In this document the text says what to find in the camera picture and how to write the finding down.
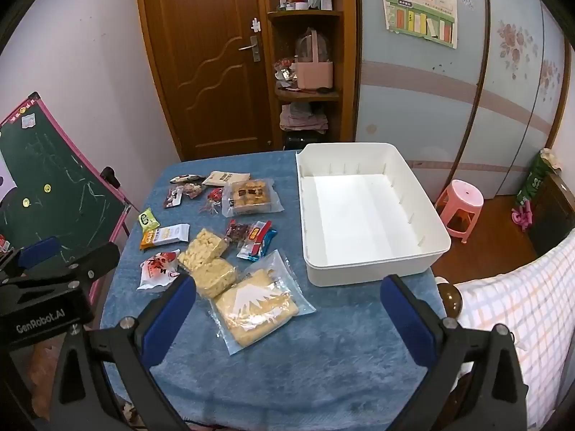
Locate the blue tablecloth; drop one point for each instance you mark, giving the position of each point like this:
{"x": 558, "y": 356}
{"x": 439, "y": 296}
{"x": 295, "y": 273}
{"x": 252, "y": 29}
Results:
{"x": 314, "y": 368}

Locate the large mountain print cake bag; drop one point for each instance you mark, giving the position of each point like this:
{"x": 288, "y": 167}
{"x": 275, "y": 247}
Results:
{"x": 256, "y": 305}

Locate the beige snack packet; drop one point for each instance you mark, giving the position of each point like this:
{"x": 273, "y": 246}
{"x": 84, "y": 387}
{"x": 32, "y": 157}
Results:
{"x": 224, "y": 178}

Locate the pink basket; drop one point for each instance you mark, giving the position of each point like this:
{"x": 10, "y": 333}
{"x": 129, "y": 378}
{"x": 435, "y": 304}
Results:
{"x": 314, "y": 74}

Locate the puffed rice bar packet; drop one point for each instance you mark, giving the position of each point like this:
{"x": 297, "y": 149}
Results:
{"x": 202, "y": 249}
{"x": 215, "y": 278}

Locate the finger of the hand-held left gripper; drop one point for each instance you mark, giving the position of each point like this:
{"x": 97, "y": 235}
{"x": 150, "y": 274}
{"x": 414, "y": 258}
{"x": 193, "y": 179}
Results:
{"x": 90, "y": 262}
{"x": 38, "y": 251}

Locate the green chalkboard easel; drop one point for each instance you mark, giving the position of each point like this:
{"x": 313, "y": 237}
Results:
{"x": 58, "y": 175}

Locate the dark fish snack packet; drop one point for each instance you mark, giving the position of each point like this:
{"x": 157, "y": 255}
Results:
{"x": 186, "y": 179}

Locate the pink toy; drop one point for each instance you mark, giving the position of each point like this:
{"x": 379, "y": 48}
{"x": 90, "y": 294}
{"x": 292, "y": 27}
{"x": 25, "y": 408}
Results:
{"x": 522, "y": 217}

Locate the shiny wrapper clutter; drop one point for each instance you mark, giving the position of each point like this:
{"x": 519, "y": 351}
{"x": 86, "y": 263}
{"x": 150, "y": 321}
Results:
{"x": 284, "y": 74}

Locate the checked blanket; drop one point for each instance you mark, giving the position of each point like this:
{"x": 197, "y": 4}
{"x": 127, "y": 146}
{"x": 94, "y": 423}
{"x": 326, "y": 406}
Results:
{"x": 530, "y": 305}

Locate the wooden corner shelf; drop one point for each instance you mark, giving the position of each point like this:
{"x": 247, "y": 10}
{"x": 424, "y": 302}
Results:
{"x": 346, "y": 54}

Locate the wall poster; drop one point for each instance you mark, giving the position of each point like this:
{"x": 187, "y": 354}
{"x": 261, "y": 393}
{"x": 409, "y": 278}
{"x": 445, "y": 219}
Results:
{"x": 420, "y": 13}

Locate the folded pink cloths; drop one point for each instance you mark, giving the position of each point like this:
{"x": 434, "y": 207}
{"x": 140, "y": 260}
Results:
{"x": 303, "y": 119}

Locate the blue snack packet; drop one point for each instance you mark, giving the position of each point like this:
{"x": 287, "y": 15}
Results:
{"x": 268, "y": 244}

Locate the clear cookie packet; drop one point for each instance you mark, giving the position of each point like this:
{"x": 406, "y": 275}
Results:
{"x": 251, "y": 195}

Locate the green pastry packet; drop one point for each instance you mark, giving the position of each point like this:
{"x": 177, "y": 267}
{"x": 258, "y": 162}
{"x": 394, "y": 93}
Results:
{"x": 149, "y": 220}

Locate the white plastic bin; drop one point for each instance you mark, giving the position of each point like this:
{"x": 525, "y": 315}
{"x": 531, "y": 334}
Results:
{"x": 368, "y": 215}

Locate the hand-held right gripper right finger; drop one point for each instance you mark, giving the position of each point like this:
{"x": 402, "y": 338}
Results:
{"x": 404, "y": 318}

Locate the white red snack packet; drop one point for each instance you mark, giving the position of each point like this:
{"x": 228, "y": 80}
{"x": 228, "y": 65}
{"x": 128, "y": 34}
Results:
{"x": 157, "y": 269}

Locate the dark wooden cabinet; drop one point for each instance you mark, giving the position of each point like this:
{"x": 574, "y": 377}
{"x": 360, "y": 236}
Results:
{"x": 555, "y": 215}

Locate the orange white snack packet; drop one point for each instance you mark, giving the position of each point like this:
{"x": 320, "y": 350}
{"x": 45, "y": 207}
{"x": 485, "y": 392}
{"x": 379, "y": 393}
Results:
{"x": 164, "y": 237}

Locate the white door hook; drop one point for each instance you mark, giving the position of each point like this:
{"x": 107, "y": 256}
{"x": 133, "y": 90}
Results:
{"x": 255, "y": 25}

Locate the red crinkled snack packet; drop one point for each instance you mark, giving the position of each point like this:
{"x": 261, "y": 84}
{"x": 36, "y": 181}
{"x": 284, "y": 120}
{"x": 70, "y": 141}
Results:
{"x": 213, "y": 200}

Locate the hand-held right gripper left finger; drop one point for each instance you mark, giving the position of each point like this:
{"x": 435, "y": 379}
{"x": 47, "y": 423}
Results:
{"x": 173, "y": 318}

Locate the orange red striped packet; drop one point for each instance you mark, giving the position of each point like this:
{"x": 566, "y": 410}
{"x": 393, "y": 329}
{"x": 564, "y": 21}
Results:
{"x": 255, "y": 239}

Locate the small brown snack packet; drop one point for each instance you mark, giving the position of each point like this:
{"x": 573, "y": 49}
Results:
{"x": 194, "y": 190}

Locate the wooden door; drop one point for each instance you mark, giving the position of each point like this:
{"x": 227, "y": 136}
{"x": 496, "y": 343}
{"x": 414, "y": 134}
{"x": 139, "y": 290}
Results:
{"x": 202, "y": 76}

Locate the pink plastic stool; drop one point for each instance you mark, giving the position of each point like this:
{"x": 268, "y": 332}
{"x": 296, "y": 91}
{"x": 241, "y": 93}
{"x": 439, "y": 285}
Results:
{"x": 460, "y": 197}

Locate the pale blue sliding wardrobe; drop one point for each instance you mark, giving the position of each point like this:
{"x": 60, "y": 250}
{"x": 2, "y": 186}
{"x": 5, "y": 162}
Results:
{"x": 413, "y": 98}

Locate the green bag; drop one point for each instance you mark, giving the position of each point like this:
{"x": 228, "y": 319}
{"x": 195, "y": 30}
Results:
{"x": 537, "y": 179}

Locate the black box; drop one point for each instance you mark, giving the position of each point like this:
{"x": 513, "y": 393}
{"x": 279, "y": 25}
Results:
{"x": 303, "y": 142}

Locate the brown round knob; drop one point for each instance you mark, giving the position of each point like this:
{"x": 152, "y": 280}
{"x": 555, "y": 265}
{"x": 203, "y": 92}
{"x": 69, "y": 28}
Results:
{"x": 453, "y": 301}

